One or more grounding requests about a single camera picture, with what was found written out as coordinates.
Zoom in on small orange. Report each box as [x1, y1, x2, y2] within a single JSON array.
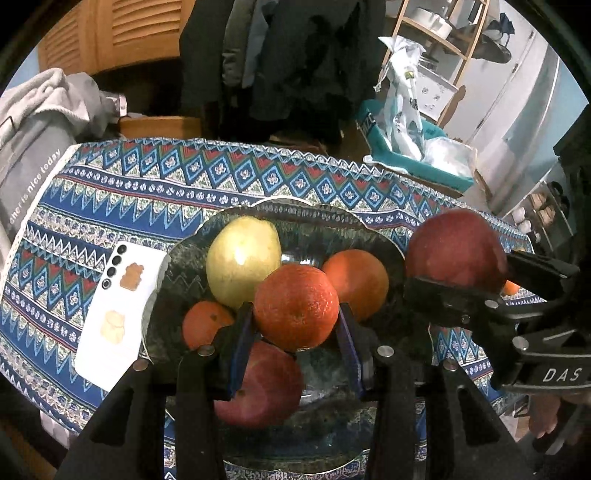
[[182, 301, 236, 352]]

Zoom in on grey clothing pile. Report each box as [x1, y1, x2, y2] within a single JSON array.
[[0, 68, 127, 259]]

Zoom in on wooden shelf rack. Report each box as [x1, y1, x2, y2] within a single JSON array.
[[392, 0, 491, 130]]

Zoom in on grey-blue hanging jacket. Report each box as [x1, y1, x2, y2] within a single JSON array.
[[222, 0, 269, 89]]

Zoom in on red apple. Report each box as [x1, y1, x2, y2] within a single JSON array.
[[405, 209, 509, 296], [213, 339, 305, 430]]

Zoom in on person's right hand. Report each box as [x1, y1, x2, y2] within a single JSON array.
[[529, 392, 591, 440]]

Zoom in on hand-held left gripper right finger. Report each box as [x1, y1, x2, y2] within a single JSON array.
[[336, 300, 539, 480]]

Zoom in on white refrigerator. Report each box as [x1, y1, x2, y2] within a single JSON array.
[[471, 28, 562, 213]]

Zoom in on wooden box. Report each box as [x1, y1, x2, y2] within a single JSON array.
[[117, 115, 202, 140]]

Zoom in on white tub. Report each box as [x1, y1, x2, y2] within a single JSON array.
[[413, 7, 453, 40]]

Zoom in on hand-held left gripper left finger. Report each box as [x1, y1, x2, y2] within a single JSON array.
[[55, 300, 257, 480]]

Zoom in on clear plastic bag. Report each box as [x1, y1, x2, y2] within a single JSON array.
[[422, 136, 479, 179]]

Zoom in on dark green scalloped plate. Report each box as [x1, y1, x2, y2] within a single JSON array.
[[145, 198, 437, 476]]

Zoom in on yellow-green pear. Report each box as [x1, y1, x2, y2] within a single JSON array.
[[205, 215, 282, 309]]

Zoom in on white patterned box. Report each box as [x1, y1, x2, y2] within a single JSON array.
[[413, 69, 459, 126]]

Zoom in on printed white plastic bag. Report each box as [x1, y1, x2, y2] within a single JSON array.
[[374, 36, 428, 160]]

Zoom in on blue patterned tablecloth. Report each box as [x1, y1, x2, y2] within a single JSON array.
[[0, 137, 536, 480]]

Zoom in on wooden louvered door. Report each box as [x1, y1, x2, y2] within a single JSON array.
[[37, 0, 100, 75], [95, 0, 197, 71]]

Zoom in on dark hanging coat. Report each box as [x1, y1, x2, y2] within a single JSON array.
[[179, 0, 232, 121], [252, 0, 386, 141]]

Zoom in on dark cloth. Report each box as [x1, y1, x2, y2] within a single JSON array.
[[466, 14, 515, 65]]

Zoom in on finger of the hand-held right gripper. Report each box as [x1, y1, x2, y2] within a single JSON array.
[[505, 249, 581, 325], [404, 274, 531, 391]]

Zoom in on white smartphone with stickers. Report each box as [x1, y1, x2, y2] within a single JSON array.
[[74, 241, 169, 393]]

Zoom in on teal box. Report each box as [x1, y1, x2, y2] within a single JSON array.
[[358, 99, 476, 192]]

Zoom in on shoe rack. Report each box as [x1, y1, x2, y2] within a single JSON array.
[[501, 178, 576, 252]]

